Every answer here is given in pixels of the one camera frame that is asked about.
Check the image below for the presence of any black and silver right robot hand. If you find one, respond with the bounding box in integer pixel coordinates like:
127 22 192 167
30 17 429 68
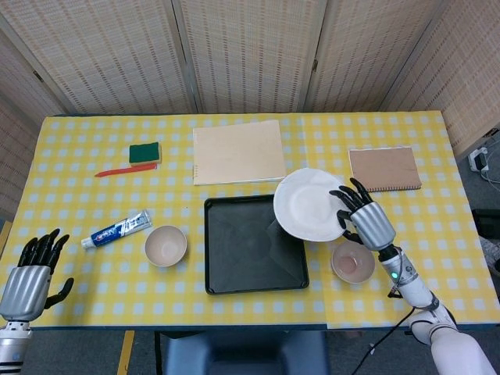
329 177 397 251

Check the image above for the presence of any yellow checked tablecloth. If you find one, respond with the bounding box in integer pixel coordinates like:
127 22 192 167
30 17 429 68
0 111 500 331

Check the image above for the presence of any black square plastic tray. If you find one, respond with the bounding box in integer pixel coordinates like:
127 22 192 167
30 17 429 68
203 194 310 296

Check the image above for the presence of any white round plate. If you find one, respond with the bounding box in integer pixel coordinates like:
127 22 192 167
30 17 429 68
273 167 351 242

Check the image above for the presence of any white power adapter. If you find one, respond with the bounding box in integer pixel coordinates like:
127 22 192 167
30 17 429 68
468 147 491 173

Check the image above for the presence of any woven folding screen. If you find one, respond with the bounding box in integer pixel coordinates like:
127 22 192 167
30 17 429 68
0 0 500 220

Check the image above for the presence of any beige bowl with pink bottom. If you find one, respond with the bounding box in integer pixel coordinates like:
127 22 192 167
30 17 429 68
330 239 377 284

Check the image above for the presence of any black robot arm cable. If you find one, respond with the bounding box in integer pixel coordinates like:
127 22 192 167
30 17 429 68
352 287 421 375

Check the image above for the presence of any large beige notebook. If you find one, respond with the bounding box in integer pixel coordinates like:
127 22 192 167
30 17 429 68
192 120 288 187

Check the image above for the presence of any green and yellow sponge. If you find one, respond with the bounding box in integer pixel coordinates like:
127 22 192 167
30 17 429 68
129 141 162 166

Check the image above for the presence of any black box on floor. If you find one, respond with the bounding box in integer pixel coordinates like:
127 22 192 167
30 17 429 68
471 209 500 238

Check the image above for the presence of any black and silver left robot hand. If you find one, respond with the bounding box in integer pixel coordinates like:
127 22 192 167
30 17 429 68
0 228 75 322

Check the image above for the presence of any plain beige bowl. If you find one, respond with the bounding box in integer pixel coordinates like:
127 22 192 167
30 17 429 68
144 225 188 268

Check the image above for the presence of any brown spiral notebook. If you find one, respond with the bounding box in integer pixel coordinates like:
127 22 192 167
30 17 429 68
348 146 423 194

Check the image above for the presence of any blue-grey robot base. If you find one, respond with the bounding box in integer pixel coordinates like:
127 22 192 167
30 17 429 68
162 330 331 375

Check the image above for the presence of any blue and white toothpaste tube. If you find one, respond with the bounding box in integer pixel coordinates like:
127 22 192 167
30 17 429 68
80 209 152 251

